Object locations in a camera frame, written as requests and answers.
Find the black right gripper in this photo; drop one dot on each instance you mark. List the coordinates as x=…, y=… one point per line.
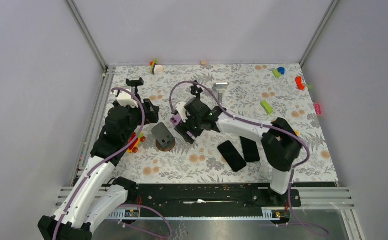
x=183, y=128

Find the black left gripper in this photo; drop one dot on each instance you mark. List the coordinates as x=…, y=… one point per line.
x=151, y=116

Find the purple-edged smartphone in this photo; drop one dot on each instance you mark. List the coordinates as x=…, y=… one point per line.
x=182, y=128

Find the black round-base phone stand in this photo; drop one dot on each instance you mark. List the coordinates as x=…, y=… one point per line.
x=134, y=84

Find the black smartphone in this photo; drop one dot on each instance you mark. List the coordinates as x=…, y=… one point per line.
x=232, y=156

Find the blue-edged smartphone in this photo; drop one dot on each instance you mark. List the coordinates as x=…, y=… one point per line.
x=250, y=150

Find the black phone stand with phone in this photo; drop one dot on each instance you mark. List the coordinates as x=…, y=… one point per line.
x=195, y=90

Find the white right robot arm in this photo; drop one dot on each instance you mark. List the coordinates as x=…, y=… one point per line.
x=280, y=143

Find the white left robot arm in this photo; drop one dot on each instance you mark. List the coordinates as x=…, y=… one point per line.
x=80, y=215

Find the silver metal phone stand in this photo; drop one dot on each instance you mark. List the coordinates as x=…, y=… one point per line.
x=219, y=89

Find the red toy car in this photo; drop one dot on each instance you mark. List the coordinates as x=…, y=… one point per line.
x=133, y=148

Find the stacked coloured blocks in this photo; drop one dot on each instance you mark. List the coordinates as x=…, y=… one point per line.
x=155, y=68

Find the floral patterned mat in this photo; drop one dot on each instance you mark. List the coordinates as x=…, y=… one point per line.
x=201, y=162

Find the green toy block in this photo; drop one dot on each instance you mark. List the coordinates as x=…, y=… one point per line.
x=267, y=107

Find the lime green block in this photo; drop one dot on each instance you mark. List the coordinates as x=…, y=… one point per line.
x=276, y=73

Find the blue heart block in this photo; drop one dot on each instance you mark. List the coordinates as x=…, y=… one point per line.
x=281, y=70

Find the red curved block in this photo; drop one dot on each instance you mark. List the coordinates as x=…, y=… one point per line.
x=299, y=83

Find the pink lego brick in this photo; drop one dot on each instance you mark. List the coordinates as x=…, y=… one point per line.
x=318, y=109

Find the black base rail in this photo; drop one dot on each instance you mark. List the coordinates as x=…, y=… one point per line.
x=210, y=200

